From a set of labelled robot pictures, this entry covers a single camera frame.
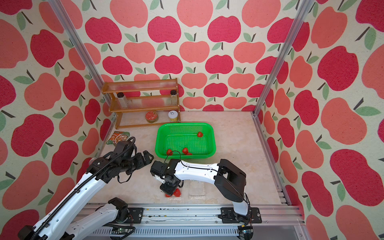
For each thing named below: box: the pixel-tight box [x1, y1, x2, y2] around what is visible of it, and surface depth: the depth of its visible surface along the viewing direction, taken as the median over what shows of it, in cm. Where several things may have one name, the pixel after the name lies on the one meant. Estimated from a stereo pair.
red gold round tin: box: [145, 110, 158, 123], surface depth 117 cm
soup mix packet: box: [106, 131, 130, 146], surface depth 106 cm
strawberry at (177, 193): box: [173, 188, 182, 198], surface depth 81 cm
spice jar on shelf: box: [170, 89, 178, 106], surface depth 103 cm
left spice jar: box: [117, 92, 128, 108], surface depth 100 cm
